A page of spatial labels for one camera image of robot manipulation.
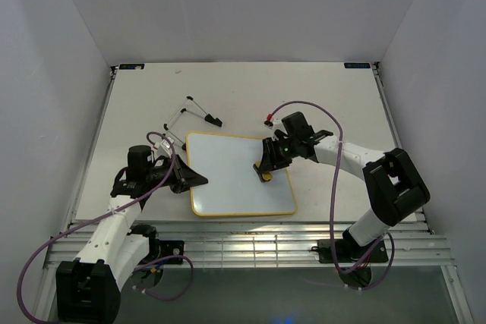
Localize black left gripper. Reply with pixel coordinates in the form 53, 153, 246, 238
146, 154, 208, 194

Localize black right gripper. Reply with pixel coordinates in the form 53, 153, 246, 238
259, 136, 300, 174

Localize yellow whiteboard eraser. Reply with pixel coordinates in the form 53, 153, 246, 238
256, 172, 273, 183

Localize yellow framed whiteboard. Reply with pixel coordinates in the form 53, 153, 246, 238
186, 132, 297, 217

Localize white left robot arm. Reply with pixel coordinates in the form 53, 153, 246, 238
55, 145, 208, 323

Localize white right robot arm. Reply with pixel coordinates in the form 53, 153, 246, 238
254, 112, 431, 263

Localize left blue corner label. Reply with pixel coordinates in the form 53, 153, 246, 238
118, 63, 145, 70

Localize blue corner label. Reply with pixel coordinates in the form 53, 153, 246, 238
344, 62, 371, 69
118, 63, 145, 70

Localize right blue corner label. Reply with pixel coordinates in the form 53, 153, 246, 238
344, 62, 371, 69

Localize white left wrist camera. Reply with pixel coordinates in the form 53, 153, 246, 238
153, 140, 173, 158

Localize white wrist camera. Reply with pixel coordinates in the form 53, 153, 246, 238
264, 114, 286, 132
153, 140, 173, 158

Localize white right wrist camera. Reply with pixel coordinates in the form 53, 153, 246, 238
264, 114, 286, 132

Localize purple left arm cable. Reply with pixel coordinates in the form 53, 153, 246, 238
21, 131, 194, 321

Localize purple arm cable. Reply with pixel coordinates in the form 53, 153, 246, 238
267, 101, 396, 293
21, 131, 194, 321

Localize aluminium table front rail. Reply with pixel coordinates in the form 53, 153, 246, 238
43, 221, 455, 270

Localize aluminium table rail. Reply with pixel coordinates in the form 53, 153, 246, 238
371, 61, 434, 234
43, 221, 455, 270
58, 65, 119, 233

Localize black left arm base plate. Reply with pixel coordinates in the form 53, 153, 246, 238
131, 225, 185, 264

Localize black wire easel stand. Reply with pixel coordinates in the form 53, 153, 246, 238
163, 96, 223, 151

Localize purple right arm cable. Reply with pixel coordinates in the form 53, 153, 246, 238
267, 101, 396, 293

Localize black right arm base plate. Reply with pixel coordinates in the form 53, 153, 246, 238
311, 231, 389, 263

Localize aluminium table left rail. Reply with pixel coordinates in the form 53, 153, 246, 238
58, 65, 119, 233

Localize aluminium table right rail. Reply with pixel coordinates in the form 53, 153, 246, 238
371, 61, 434, 234

